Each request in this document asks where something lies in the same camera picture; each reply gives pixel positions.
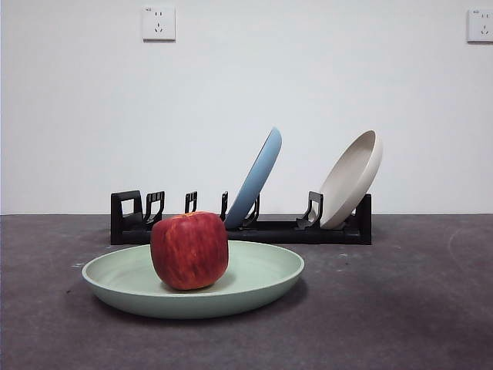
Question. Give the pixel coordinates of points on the green plate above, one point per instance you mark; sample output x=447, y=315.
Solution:
x=254, y=270

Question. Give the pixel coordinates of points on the red apple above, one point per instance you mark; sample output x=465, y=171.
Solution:
x=190, y=250

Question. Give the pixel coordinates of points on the blue plate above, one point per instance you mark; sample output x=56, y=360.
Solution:
x=255, y=177

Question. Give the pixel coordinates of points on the beige plate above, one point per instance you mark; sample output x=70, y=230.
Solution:
x=349, y=181

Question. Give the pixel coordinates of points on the black plate rack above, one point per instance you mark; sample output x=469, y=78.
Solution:
x=116, y=227

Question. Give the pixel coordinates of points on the white wall socket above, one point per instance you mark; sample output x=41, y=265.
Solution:
x=159, y=23
x=481, y=25

